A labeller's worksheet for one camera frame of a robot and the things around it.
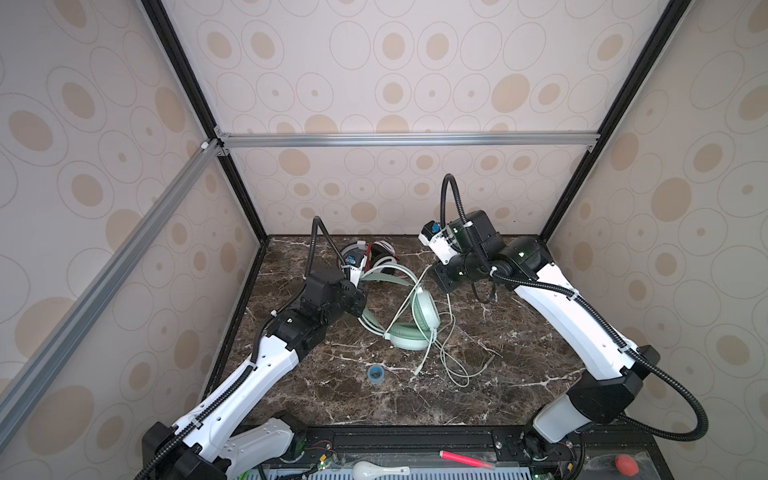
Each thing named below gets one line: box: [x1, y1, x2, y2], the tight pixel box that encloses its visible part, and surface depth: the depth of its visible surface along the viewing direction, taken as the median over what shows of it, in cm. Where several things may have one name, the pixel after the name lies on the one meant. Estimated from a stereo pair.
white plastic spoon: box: [352, 461, 411, 480], surface depth 71 cm
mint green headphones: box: [358, 263, 441, 351], surface depth 68 cm
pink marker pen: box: [439, 450, 496, 470], surface depth 73 cm
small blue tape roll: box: [367, 364, 385, 384], surface depth 86 cm
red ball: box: [615, 454, 639, 477], surface depth 70 cm
